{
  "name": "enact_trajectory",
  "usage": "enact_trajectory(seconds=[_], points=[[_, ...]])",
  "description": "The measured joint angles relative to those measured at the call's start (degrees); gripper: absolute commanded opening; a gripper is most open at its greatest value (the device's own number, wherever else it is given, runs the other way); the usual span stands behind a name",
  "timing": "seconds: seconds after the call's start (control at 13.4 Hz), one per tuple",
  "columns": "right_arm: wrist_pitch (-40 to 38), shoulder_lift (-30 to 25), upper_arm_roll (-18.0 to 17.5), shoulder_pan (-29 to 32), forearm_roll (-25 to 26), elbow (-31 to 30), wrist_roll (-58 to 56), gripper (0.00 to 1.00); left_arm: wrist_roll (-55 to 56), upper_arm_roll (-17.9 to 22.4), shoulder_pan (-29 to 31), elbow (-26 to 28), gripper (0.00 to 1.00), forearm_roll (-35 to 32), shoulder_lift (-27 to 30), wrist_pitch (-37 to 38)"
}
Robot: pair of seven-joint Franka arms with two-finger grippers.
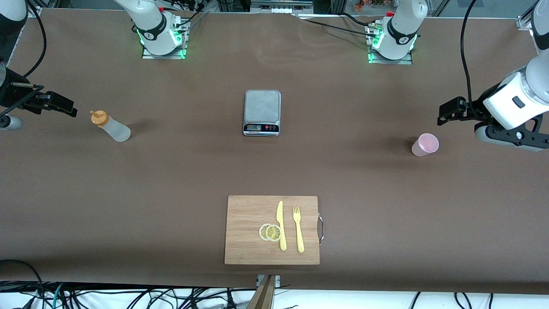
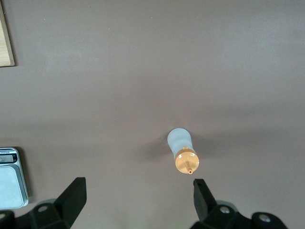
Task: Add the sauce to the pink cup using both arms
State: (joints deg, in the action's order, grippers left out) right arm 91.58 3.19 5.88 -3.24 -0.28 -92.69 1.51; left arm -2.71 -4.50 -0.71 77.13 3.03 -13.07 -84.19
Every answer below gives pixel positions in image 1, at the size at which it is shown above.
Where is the pink plastic cup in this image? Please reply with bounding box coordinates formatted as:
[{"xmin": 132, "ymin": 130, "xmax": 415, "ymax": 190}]
[{"xmin": 411, "ymin": 133, "xmax": 440, "ymax": 157}]

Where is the translucent sauce bottle orange cap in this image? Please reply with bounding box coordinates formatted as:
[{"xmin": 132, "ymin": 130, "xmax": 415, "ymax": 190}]
[{"xmin": 90, "ymin": 110, "xmax": 132, "ymax": 143}]

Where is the brown table cover sheet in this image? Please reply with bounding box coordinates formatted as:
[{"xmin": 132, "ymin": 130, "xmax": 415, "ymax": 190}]
[{"xmin": 0, "ymin": 8, "xmax": 549, "ymax": 296}]

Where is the silver digital kitchen scale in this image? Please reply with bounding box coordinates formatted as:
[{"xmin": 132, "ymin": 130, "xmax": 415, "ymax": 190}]
[{"xmin": 243, "ymin": 89, "xmax": 282, "ymax": 137}]

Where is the yellow plastic fork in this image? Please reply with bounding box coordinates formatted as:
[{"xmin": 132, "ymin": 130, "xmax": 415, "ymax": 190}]
[{"xmin": 293, "ymin": 206, "xmax": 305, "ymax": 253}]

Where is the yellow plastic knife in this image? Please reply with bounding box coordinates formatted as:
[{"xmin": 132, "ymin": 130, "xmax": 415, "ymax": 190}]
[{"xmin": 276, "ymin": 200, "xmax": 287, "ymax": 251}]

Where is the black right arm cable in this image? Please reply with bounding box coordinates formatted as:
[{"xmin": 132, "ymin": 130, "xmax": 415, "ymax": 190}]
[{"xmin": 21, "ymin": 0, "xmax": 48, "ymax": 80}]

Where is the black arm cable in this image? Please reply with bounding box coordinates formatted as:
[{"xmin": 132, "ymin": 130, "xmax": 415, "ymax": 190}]
[
  {"xmin": 460, "ymin": 0, "xmax": 492, "ymax": 125},
  {"xmin": 21, "ymin": 0, "xmax": 48, "ymax": 80}
]

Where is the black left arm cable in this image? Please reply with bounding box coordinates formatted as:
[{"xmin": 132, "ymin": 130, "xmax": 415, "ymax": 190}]
[{"xmin": 460, "ymin": 0, "xmax": 492, "ymax": 125}]

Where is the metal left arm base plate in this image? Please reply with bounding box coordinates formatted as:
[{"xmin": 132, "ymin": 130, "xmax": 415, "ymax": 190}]
[{"xmin": 368, "ymin": 24, "xmax": 413, "ymax": 65}]

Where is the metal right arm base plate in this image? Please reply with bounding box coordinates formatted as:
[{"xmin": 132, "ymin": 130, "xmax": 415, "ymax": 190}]
[{"xmin": 142, "ymin": 19, "xmax": 187, "ymax": 60}]

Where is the black cable on table cover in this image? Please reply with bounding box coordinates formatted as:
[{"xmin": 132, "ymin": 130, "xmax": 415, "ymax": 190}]
[{"xmin": 293, "ymin": 13, "xmax": 378, "ymax": 38}]

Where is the black looped floor cable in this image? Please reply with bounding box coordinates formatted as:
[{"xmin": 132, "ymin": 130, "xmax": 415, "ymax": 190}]
[{"xmin": 0, "ymin": 259, "xmax": 45, "ymax": 309}]

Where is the teal floor cable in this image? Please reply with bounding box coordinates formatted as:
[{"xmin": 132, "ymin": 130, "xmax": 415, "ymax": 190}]
[{"xmin": 51, "ymin": 282, "xmax": 65, "ymax": 309}]

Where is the wooden post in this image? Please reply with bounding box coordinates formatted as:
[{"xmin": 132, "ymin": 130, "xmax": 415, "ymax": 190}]
[{"xmin": 247, "ymin": 275, "xmax": 276, "ymax": 309}]

